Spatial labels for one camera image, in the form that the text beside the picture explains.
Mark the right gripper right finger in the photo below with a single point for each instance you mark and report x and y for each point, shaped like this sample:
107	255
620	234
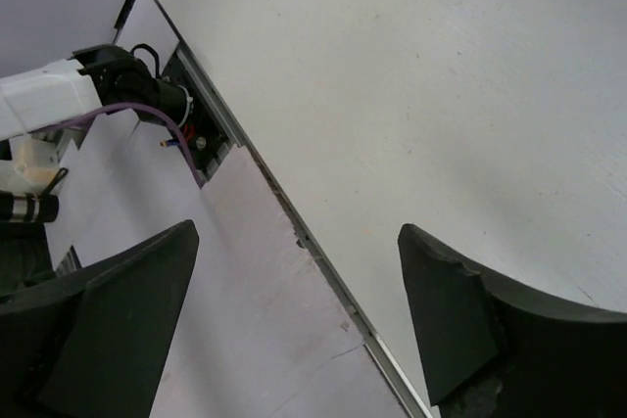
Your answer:
491	346

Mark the aluminium table frame rail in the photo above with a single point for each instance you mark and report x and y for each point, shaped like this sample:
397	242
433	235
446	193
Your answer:
397	380

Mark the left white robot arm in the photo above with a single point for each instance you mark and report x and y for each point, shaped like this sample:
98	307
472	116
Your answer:
89	80

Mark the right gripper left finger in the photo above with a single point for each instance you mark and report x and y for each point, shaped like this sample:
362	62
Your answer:
94	342

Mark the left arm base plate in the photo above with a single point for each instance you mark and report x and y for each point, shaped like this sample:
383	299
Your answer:
212	129

